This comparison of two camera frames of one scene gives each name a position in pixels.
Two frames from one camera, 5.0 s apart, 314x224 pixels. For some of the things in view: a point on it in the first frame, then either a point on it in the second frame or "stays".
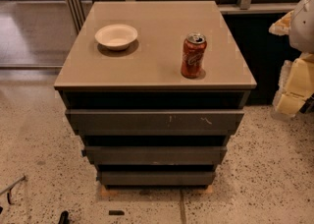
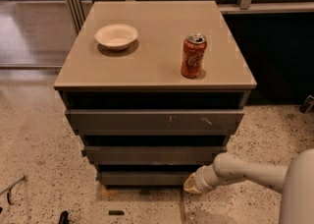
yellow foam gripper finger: (281, 27) → (189, 184)
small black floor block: (116, 212) stays
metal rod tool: (9, 195) stays
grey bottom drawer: (155, 178) stays
